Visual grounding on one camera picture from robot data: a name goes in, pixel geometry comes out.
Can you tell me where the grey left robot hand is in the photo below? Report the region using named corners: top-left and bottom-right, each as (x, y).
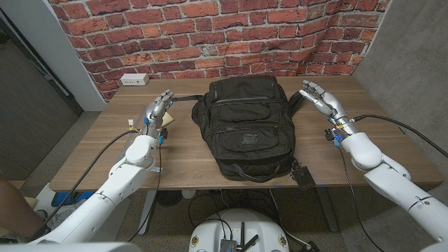
top-left (141, 89), bottom-right (175, 139)

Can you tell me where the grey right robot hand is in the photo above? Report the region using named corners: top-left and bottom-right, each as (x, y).
top-left (299, 79), bottom-right (358, 137)

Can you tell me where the black backpack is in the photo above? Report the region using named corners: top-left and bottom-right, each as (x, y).
top-left (170, 75), bottom-right (305, 183)

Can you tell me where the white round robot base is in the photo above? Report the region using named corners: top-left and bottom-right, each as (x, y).
top-left (188, 209), bottom-right (291, 252)

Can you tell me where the bare person forearm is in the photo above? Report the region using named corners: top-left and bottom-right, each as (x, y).
top-left (0, 171), bottom-right (45, 239)

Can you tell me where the yellow sponge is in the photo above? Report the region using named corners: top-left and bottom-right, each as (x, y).
top-left (160, 111), bottom-right (175, 128)

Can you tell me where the white power strip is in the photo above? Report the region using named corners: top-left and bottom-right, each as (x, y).
top-left (120, 73), bottom-right (150, 87)

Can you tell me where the black leather luggage tag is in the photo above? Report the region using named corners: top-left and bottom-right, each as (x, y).
top-left (289, 160), bottom-right (317, 192)

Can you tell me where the red brick printed backdrop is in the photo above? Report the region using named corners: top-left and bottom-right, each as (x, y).
top-left (48, 0), bottom-right (392, 101)

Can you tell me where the dark grey table leg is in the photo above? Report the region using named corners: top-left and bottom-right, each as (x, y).
top-left (316, 185), bottom-right (339, 232)

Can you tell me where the wood grain door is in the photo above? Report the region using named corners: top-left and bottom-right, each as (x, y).
top-left (0, 20), bottom-right (81, 181)

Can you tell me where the white floor board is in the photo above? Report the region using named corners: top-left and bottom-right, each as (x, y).
top-left (33, 183), bottom-right (131, 243)

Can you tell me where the grey electronics box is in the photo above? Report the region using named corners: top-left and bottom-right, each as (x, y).
top-left (219, 239), bottom-right (238, 252)

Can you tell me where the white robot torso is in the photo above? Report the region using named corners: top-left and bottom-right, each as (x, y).
top-left (0, 242), bottom-right (143, 252)

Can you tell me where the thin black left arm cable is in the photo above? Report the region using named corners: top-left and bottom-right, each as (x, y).
top-left (127, 143), bottom-right (164, 242)

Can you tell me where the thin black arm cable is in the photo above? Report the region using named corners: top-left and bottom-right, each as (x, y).
top-left (127, 143), bottom-right (164, 242)
top-left (337, 146), bottom-right (388, 252)

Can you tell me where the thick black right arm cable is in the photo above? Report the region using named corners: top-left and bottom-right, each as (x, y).
top-left (349, 114), bottom-right (448, 158)

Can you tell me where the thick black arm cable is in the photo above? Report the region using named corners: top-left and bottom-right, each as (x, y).
top-left (349, 114), bottom-right (448, 158)
top-left (27, 129), bottom-right (141, 242)

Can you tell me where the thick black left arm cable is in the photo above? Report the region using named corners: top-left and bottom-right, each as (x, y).
top-left (27, 129), bottom-right (141, 242)

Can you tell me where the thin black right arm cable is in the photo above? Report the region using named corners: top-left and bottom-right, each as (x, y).
top-left (337, 146), bottom-right (388, 252)

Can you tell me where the white cable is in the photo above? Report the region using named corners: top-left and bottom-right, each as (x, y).
top-left (269, 188), bottom-right (311, 248)

